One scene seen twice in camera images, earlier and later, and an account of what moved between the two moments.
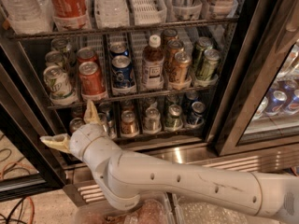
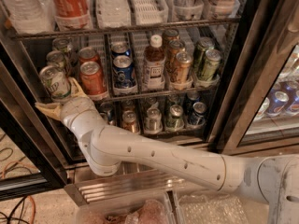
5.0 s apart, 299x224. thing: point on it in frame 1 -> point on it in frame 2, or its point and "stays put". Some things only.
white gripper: x=83 y=139 -> x=76 y=110
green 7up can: x=59 y=87 stays put
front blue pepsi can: x=122 y=77 stays put
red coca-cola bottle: x=69 y=7 stays put
